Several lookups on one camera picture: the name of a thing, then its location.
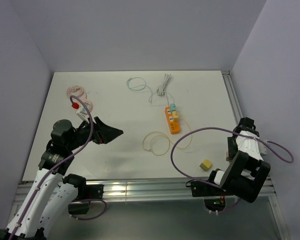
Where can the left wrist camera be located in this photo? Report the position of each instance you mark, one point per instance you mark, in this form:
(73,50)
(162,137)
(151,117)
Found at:
(80,111)

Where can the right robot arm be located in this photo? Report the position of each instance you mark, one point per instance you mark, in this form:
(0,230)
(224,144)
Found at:
(247,171)

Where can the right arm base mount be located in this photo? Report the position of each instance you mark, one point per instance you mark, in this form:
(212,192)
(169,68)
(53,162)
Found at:
(213,197)

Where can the aluminium side rail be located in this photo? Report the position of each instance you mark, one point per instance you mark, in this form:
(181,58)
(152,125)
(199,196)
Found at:
(236,105)

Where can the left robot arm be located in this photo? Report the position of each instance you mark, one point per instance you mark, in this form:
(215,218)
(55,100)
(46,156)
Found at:
(52,190)

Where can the aluminium front rail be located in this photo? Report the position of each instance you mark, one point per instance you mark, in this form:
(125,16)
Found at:
(142,190)

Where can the teal plug adapter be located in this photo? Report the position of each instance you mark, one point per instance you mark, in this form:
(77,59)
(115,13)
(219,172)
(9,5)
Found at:
(172,107)

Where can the orange power strip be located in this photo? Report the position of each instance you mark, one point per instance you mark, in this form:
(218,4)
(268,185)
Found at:
(173,124)

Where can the pink round power socket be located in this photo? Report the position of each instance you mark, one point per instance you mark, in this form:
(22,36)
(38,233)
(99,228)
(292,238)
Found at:
(81,93)

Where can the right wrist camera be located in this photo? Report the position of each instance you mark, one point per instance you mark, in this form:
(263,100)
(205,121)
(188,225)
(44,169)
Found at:
(262,149)

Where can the dark yellow plug adapter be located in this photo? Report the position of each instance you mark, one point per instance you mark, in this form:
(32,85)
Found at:
(205,165)

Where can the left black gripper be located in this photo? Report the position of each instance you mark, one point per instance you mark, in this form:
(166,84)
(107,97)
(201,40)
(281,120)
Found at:
(103,133)

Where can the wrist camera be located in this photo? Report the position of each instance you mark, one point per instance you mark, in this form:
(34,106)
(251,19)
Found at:
(80,111)
(262,149)

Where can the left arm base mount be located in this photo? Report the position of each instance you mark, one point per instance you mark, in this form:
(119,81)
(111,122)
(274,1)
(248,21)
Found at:
(82,203)

